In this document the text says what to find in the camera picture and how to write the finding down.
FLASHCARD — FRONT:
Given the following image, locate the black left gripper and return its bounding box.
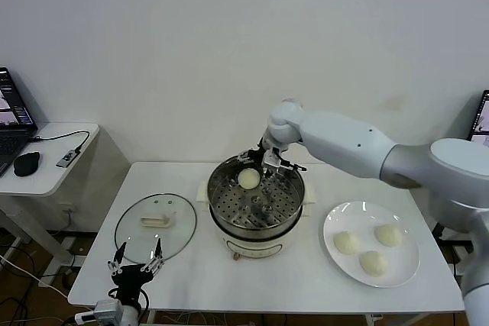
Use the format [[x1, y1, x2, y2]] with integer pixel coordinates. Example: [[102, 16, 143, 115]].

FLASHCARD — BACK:
[[107, 238, 165, 302]]

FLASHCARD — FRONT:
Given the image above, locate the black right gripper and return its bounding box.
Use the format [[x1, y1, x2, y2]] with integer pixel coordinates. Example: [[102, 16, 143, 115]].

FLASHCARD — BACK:
[[236, 137, 307, 178]]

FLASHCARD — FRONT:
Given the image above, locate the white steamed baozi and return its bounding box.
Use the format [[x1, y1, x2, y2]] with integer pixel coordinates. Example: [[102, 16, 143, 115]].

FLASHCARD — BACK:
[[374, 224, 403, 247], [332, 231, 362, 257], [237, 167, 262, 190], [358, 250, 389, 277]]

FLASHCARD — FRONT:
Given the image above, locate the round glass lid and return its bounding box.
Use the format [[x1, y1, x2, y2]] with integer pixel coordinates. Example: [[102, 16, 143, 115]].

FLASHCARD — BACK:
[[114, 193, 198, 265]]

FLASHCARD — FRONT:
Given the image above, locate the stainless steel steamer basket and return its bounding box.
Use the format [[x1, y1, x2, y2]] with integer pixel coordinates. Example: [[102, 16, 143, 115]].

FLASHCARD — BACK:
[[196, 153, 318, 236]]

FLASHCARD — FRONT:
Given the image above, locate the white electric cooker pot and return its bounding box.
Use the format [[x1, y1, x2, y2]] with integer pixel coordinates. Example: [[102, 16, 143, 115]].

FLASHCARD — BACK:
[[200, 203, 313, 262]]

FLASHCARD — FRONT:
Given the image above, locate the white round plate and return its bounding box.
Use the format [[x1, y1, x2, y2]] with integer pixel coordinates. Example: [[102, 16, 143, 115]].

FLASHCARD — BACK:
[[322, 200, 421, 289]]

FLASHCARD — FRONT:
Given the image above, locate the white side table with mouse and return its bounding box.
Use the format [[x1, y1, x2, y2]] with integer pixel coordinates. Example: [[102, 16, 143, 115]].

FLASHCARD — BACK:
[[0, 123, 133, 277]]

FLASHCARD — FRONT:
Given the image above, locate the grey usb hub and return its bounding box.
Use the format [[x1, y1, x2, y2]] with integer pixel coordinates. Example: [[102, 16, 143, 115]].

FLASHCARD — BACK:
[[56, 149, 84, 169]]

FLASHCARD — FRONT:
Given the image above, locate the black computer mouse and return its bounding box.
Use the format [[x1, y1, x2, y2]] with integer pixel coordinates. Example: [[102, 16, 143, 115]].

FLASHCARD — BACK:
[[13, 151, 41, 177]]

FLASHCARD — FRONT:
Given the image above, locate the black laptop beside mouse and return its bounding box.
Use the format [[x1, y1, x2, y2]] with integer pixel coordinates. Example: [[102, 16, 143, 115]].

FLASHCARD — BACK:
[[0, 66, 39, 179]]

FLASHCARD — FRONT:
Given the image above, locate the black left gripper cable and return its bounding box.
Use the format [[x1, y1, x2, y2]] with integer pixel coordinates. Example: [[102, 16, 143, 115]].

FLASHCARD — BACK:
[[108, 287, 151, 312]]

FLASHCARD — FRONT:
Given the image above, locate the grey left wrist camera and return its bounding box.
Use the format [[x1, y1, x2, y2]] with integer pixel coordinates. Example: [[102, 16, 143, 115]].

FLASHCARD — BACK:
[[74, 300, 124, 323]]

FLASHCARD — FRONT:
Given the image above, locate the white floor cable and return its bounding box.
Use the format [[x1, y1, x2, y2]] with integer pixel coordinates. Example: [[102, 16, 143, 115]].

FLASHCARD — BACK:
[[0, 253, 70, 299]]

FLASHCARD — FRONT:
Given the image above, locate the black usb hub cable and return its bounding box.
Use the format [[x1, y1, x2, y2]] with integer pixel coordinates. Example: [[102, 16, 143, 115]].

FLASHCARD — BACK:
[[30, 131, 92, 151]]

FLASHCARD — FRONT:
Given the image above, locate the black laptop with white cable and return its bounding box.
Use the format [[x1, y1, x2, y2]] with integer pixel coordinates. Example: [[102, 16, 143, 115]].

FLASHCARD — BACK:
[[468, 90, 489, 142]]

